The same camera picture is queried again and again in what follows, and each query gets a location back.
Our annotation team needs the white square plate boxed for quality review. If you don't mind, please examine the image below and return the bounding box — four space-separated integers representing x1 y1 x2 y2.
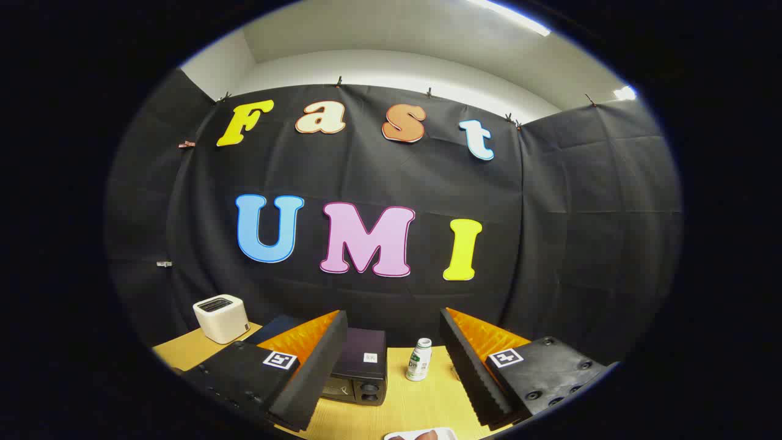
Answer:
384 427 459 440

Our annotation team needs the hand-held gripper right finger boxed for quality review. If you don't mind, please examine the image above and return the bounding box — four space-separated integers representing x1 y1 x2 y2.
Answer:
440 307 618 431

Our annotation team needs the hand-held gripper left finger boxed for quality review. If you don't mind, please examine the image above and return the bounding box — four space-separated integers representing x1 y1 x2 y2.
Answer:
183 310 349 433

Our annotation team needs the cream white toaster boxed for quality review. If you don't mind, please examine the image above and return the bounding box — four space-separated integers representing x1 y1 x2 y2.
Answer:
192 295 250 345

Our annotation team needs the black toaster oven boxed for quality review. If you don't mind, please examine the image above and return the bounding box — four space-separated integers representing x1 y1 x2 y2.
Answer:
244 315 389 407

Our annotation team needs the white bottle green label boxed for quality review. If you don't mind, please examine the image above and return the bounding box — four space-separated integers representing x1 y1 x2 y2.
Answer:
406 338 433 383

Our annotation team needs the black backdrop cloth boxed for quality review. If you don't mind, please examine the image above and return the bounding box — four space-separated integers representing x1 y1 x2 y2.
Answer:
104 67 684 367

